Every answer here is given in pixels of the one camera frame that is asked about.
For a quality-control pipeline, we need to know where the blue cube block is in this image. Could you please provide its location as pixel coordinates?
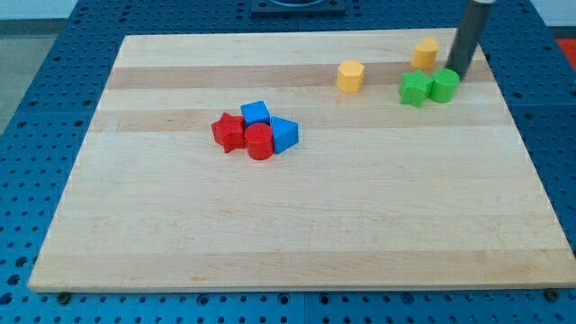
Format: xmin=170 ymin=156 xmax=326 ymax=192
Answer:
xmin=240 ymin=101 xmax=271 ymax=126

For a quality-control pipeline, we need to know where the red cylinder block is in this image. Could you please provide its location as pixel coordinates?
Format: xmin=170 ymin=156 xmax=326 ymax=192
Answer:
xmin=245 ymin=122 xmax=275 ymax=160

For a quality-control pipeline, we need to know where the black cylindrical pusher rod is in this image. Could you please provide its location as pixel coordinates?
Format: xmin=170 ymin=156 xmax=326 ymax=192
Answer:
xmin=445 ymin=0 xmax=496 ymax=80

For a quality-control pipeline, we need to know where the red star block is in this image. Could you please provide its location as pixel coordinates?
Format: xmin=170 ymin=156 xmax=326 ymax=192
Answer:
xmin=211 ymin=112 xmax=246 ymax=153

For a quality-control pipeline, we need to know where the yellow heart block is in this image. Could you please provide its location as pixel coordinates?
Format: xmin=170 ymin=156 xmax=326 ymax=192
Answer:
xmin=410 ymin=37 xmax=439 ymax=69

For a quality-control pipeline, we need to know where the blue triangle block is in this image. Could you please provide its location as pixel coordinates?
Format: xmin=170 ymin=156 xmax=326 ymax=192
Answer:
xmin=270 ymin=116 xmax=299 ymax=154

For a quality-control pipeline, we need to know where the green star block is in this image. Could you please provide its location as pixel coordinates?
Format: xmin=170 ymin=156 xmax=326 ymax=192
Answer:
xmin=398 ymin=70 xmax=433 ymax=108

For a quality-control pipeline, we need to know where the wooden board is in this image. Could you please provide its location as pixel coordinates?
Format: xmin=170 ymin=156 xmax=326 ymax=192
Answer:
xmin=29 ymin=29 xmax=575 ymax=293

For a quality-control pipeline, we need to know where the yellow hexagon block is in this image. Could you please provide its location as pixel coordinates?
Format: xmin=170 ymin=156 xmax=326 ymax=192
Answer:
xmin=337 ymin=60 xmax=365 ymax=93

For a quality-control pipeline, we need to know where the green cylinder block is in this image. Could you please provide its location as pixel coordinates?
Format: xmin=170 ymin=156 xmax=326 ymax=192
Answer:
xmin=429 ymin=68 xmax=460 ymax=104

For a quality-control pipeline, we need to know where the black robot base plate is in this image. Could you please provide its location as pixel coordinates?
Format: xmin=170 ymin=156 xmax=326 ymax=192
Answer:
xmin=250 ymin=0 xmax=347 ymax=17

